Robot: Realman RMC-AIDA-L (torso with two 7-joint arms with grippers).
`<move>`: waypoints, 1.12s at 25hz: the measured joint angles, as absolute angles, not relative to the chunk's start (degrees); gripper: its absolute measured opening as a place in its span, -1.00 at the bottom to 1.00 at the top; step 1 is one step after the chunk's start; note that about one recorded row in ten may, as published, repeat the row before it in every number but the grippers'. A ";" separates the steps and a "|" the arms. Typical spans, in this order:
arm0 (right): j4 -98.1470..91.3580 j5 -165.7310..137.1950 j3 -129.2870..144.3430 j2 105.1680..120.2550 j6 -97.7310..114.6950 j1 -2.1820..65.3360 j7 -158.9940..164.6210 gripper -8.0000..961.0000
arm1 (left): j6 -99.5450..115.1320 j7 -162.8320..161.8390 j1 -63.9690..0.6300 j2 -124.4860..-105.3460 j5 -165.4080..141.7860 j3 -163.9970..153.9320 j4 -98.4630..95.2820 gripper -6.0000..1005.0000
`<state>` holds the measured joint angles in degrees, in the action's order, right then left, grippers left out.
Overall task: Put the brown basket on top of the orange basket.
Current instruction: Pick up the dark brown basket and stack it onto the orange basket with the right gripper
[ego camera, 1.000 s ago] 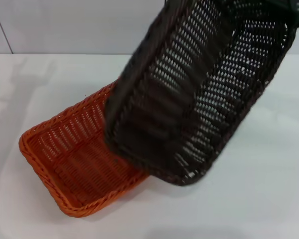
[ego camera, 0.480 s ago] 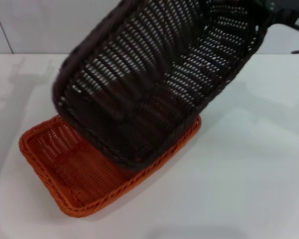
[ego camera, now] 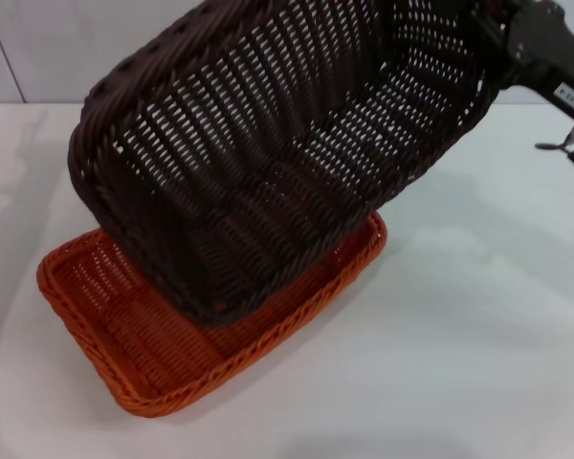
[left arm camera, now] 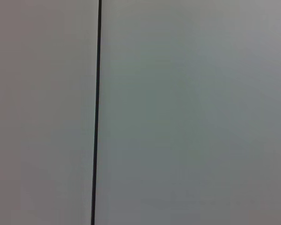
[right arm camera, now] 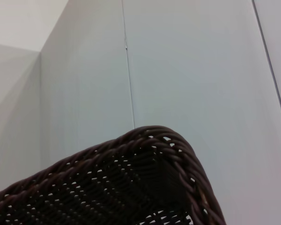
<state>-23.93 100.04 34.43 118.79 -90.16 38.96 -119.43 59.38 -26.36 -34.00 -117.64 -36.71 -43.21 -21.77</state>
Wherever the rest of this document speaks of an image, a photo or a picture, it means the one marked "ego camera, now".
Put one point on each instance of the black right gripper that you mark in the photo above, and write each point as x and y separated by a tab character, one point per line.
540	43

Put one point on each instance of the dark brown woven plastic basket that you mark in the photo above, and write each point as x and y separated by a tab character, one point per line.
268	158

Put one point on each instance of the orange woven plastic basket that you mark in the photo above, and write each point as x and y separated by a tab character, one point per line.
139	330

